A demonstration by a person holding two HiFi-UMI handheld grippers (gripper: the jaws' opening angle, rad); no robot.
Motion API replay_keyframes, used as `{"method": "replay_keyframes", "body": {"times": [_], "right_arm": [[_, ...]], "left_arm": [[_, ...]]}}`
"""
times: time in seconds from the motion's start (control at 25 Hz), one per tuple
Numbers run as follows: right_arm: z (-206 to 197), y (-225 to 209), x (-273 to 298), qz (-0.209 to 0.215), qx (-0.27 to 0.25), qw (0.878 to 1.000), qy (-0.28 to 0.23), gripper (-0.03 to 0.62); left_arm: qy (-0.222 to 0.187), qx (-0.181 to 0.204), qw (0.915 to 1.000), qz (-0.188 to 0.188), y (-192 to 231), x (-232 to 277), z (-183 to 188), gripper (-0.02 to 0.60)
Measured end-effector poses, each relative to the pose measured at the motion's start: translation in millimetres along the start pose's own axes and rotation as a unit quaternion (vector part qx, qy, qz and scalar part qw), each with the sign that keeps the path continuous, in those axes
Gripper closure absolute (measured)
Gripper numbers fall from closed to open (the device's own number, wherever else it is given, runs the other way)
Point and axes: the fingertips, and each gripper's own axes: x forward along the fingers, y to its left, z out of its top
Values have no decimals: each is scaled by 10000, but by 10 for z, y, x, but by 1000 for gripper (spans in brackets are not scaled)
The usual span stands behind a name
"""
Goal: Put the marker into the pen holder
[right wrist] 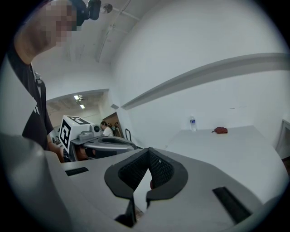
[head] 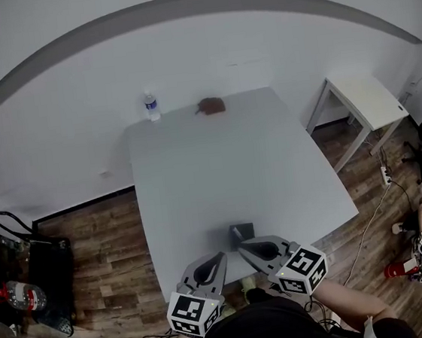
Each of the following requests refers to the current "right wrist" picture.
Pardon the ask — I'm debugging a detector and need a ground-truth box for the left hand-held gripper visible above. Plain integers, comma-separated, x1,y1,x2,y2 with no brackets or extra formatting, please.
58,115,138,162

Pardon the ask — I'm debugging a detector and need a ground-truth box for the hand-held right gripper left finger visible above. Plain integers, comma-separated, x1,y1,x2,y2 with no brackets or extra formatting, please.
104,148,150,228

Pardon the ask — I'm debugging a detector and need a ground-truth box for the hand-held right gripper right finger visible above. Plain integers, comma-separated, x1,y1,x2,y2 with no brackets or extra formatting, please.
145,147,189,208

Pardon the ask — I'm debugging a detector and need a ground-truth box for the person's left forearm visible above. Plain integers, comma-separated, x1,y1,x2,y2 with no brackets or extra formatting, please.
47,134,65,164

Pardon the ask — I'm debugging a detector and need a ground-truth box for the black t-shirt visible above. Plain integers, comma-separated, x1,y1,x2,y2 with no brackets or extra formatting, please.
6,48,54,150

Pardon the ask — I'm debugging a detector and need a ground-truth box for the brown wooden door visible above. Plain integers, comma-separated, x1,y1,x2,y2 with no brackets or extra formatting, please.
102,112,125,138

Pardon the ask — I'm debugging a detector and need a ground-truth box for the clear plastic water bottle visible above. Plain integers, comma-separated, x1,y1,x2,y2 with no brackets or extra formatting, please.
189,115,197,132

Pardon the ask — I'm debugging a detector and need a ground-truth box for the red cloth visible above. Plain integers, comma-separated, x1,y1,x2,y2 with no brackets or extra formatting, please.
211,126,228,134

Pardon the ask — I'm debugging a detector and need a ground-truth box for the person's head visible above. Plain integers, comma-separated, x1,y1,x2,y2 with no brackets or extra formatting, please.
13,0,85,65

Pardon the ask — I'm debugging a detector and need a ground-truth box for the white ceiling pipe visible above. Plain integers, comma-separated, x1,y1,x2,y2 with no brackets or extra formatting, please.
96,4,140,63

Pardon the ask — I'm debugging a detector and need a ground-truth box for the black chair frame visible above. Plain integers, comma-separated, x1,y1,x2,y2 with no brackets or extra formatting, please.
125,128,134,145

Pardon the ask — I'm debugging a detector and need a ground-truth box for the grey lanyard clip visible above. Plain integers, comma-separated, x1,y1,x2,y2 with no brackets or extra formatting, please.
34,72,44,87

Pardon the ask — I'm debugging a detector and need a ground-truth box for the grey wall rail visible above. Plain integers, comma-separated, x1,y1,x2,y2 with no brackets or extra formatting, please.
121,52,290,111

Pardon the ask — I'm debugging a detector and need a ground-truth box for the black head-mounted camera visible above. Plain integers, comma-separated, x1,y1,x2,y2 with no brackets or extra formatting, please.
74,0,102,27

